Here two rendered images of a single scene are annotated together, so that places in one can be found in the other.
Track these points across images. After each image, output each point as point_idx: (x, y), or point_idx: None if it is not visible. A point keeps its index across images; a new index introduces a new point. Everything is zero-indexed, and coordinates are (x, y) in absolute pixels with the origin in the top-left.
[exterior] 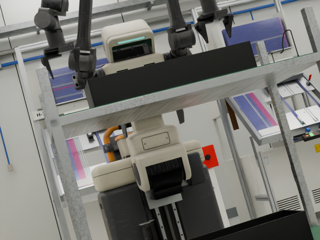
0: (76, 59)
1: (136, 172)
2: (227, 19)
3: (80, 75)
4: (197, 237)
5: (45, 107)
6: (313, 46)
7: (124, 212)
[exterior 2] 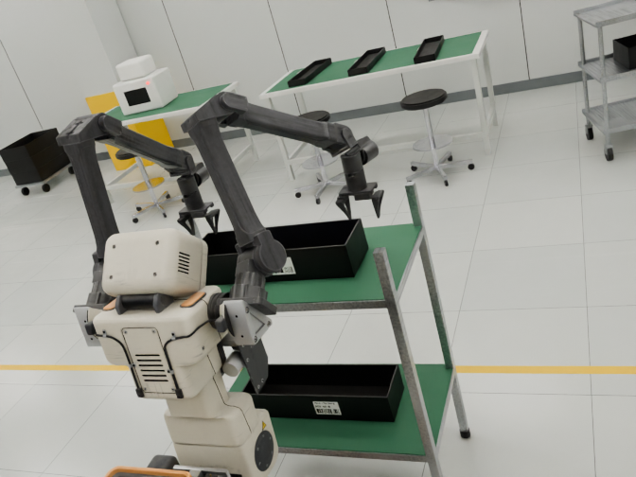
0: (349, 203)
1: (265, 445)
2: (189, 216)
3: (264, 287)
4: (324, 395)
5: (421, 213)
6: (200, 238)
7: None
